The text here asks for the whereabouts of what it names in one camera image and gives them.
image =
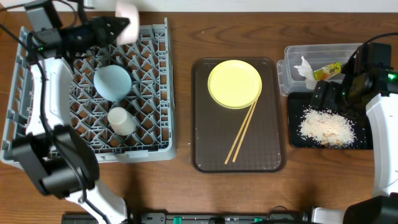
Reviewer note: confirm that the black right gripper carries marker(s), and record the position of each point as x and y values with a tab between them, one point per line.
333	90

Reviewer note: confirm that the dark brown serving tray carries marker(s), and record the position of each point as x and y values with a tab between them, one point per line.
215	127

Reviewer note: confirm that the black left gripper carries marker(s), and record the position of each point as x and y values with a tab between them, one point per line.
101	32

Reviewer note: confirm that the grey dishwasher rack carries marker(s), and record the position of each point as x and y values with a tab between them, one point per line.
75	99

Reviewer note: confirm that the white paper cup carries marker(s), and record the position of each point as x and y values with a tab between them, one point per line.
121	121

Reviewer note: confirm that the crumpled white tissue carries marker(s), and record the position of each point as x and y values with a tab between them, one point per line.
305	70

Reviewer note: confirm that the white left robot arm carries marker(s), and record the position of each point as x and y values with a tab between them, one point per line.
56	159

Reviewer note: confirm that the black waste tray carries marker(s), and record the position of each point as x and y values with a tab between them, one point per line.
297	103

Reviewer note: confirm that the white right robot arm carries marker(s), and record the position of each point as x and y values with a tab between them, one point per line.
379	91

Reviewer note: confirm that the yellow green snack wrapper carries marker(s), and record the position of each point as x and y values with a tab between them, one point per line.
328	71

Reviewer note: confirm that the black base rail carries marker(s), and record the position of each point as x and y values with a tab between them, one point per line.
278	214

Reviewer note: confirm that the blue bowl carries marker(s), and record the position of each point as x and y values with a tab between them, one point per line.
112	82

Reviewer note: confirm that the yellow plate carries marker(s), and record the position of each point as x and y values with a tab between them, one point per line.
234	84

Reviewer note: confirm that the clear plastic bin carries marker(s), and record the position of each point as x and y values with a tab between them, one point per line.
316	55

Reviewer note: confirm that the pile of cooked rice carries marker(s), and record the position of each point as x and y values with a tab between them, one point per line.
326	128

